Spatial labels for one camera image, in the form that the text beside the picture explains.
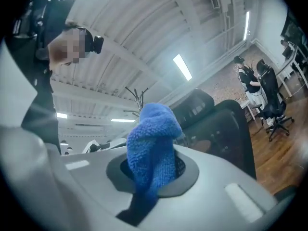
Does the person's head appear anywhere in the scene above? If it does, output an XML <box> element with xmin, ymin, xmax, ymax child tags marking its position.
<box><xmin>47</xmin><ymin>20</ymin><xmax>93</xmax><ymax>69</ymax></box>

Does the black head-worn camera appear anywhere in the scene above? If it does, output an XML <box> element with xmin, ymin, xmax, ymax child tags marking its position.
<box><xmin>77</xmin><ymin>26</ymin><xmax>104</xmax><ymax>55</ymax></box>

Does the black coat rack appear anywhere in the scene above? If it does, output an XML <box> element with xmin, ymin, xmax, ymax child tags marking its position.
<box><xmin>123</xmin><ymin>87</ymin><xmax>150</xmax><ymax>118</ymax></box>

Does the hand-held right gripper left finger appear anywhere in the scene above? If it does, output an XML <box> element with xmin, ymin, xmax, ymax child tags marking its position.
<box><xmin>44</xmin><ymin>143</ymin><xmax>132</xmax><ymax>231</ymax></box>

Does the person's black clothing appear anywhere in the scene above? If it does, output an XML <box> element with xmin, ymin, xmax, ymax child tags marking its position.
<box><xmin>4</xmin><ymin>30</ymin><xmax>61</xmax><ymax>154</ymax></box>

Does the black office chair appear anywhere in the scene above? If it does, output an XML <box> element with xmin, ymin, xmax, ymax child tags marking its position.
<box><xmin>179</xmin><ymin>99</ymin><xmax>257</xmax><ymax>180</ymax></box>
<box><xmin>256</xmin><ymin>59</ymin><xmax>295</xmax><ymax>142</ymax></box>

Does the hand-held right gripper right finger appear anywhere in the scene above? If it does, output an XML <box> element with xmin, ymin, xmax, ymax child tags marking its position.
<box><xmin>139</xmin><ymin>145</ymin><xmax>277</xmax><ymax>231</ymax></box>

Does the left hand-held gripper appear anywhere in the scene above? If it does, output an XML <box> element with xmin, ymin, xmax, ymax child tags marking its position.
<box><xmin>81</xmin><ymin>138</ymin><xmax>128</xmax><ymax>154</ymax></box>

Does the person's black backpack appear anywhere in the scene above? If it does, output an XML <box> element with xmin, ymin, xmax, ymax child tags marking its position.
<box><xmin>12</xmin><ymin>0</ymin><xmax>77</xmax><ymax>37</ymax></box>

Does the black mesh chair headrest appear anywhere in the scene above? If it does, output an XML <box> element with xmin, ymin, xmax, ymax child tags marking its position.
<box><xmin>172</xmin><ymin>88</ymin><xmax>215</xmax><ymax>129</ymax></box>

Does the blue fleece cloth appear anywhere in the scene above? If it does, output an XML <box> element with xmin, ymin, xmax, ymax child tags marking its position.
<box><xmin>126</xmin><ymin>102</ymin><xmax>183</xmax><ymax>202</ymax></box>

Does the white desk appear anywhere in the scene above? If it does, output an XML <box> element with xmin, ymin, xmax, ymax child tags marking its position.
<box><xmin>276</xmin><ymin>44</ymin><xmax>308</xmax><ymax>98</ymax></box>

